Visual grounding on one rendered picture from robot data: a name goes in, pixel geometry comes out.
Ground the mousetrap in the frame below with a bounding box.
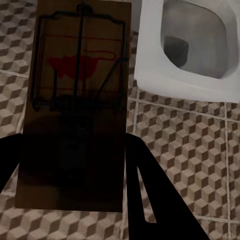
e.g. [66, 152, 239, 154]
[14, 0, 132, 213]

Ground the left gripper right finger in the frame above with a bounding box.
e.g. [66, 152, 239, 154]
[125, 133, 210, 240]

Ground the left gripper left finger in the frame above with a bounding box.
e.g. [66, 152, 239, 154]
[0, 133, 23, 193]

